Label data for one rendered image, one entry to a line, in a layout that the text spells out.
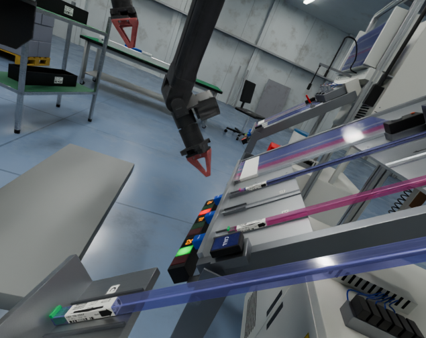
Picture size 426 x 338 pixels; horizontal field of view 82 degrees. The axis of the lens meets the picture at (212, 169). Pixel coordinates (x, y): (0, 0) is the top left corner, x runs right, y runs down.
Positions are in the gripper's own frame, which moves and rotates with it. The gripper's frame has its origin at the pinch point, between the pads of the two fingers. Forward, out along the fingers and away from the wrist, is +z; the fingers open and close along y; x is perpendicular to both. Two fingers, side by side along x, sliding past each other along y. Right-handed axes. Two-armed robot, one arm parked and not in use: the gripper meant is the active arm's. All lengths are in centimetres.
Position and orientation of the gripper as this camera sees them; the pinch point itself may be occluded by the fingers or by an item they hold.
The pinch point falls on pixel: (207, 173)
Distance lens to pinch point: 71.6
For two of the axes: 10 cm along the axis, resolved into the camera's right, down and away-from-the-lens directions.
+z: 3.7, 9.1, 1.8
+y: 2.2, -2.8, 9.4
